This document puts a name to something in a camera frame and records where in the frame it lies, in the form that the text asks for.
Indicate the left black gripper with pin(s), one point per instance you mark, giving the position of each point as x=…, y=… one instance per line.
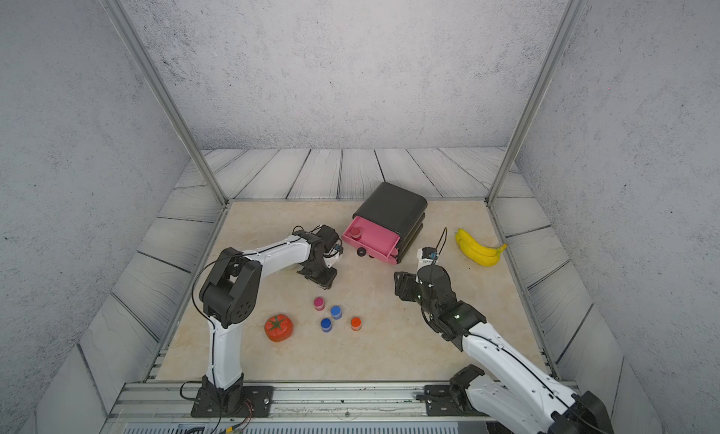
x=326, y=282

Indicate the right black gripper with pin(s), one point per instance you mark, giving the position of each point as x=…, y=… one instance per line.
x=405, y=287

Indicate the light blue paint can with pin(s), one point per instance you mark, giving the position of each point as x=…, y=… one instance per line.
x=336, y=312

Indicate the dark blue paint can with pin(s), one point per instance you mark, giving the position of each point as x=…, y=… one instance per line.
x=326, y=325

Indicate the orange red paint can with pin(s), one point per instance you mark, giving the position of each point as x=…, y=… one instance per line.
x=355, y=323

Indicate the pink top drawer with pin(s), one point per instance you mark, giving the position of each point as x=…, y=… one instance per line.
x=375, y=241

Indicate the black drawer cabinet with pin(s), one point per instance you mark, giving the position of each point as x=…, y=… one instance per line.
x=397, y=210

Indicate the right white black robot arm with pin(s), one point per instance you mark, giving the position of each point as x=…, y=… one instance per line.
x=507, y=386

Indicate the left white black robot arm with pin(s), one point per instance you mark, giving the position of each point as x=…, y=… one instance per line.
x=230, y=291

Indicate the magenta paint can upright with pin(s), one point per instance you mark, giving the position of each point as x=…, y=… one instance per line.
x=319, y=304

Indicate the yellow banana bunch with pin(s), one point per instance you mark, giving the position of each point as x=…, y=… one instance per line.
x=479, y=254

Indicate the red tomato toy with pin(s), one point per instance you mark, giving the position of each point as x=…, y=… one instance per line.
x=279, y=328

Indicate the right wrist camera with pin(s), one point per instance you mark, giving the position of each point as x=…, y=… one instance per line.
x=426, y=256

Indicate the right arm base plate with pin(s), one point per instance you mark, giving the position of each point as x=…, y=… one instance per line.
x=445, y=400

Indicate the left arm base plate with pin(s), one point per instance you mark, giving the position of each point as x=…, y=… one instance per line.
x=240, y=401

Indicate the front aluminium rail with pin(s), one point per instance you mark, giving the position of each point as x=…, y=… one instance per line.
x=292, y=402

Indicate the left metal frame post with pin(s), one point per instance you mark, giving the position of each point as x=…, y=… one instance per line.
x=130, y=38

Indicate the metal frame post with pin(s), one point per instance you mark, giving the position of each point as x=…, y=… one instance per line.
x=130, y=38
x=558, y=45

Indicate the right metal frame post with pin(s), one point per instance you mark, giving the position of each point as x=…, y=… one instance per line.
x=558, y=45

